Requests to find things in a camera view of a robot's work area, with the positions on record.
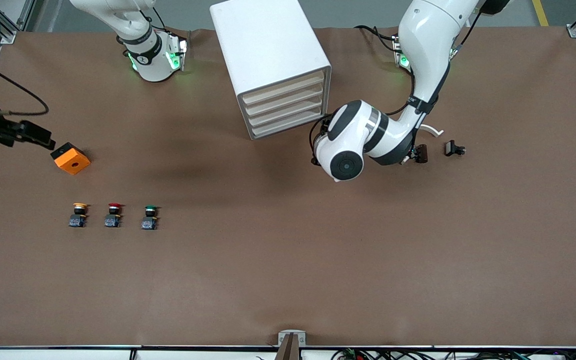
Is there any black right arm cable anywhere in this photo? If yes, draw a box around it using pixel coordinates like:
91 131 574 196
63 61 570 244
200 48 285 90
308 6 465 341
0 52 50 117

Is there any yellow push button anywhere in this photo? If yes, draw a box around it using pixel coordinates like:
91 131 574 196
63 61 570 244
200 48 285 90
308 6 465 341
69 202 89 228

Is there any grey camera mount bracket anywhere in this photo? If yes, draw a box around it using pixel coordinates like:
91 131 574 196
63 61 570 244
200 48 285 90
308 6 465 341
275 330 307 360

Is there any brown table cover mat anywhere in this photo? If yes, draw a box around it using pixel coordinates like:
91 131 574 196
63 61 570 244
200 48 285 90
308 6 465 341
0 25 576 348

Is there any red push button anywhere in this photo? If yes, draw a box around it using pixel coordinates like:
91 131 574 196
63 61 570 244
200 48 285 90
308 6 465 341
104 202 124 228

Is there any orange box with hole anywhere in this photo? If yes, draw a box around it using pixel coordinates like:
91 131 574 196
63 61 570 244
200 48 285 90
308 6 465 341
50 142 91 176

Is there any green push button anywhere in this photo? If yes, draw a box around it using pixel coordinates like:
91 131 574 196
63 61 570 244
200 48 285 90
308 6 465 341
141 205 161 231

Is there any black base cable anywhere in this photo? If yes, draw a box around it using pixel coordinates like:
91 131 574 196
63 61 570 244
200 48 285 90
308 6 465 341
354 24 401 53

